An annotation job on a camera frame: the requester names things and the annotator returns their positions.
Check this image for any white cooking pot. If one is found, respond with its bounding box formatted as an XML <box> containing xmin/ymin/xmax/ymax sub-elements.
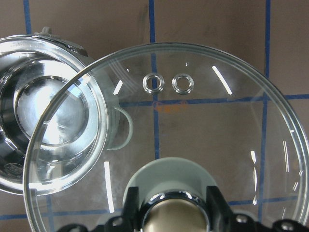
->
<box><xmin>0</xmin><ymin>27</ymin><xmax>133</xmax><ymax>195</ymax></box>

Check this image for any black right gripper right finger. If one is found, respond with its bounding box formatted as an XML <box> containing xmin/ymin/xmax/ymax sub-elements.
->
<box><xmin>206</xmin><ymin>186</ymin><xmax>309</xmax><ymax>232</ymax></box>

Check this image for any brown paper table mat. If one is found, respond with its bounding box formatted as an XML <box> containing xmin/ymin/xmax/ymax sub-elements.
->
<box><xmin>0</xmin><ymin>0</ymin><xmax>309</xmax><ymax>232</ymax></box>

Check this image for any glass pot lid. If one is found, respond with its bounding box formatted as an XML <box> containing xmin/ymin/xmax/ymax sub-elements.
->
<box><xmin>23</xmin><ymin>42</ymin><xmax>309</xmax><ymax>232</ymax></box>

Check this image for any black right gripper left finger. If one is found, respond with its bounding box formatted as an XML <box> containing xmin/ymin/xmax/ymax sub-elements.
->
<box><xmin>55</xmin><ymin>186</ymin><xmax>143</xmax><ymax>232</ymax></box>

